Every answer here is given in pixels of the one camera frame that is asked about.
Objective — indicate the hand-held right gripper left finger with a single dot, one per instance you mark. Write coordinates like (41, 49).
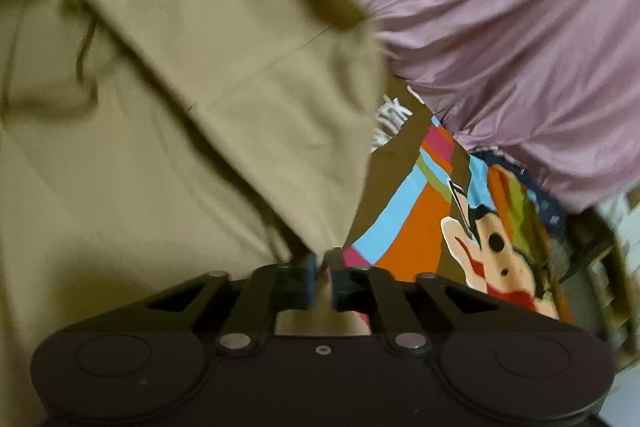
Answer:
(310, 282)

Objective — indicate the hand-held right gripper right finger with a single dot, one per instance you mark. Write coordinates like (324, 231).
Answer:
(341, 288)

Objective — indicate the beige hooded jacket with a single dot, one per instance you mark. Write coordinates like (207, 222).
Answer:
(175, 107)

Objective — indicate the cartoon printed bed sheet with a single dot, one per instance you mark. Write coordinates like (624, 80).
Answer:
(420, 217)

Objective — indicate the dark blue backpack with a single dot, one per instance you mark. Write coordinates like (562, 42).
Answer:
(542, 202)

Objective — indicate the wooden shelf desk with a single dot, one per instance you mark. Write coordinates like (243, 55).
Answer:
(600, 267)

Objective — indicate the pink curtain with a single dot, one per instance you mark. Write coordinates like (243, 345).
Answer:
(500, 32)

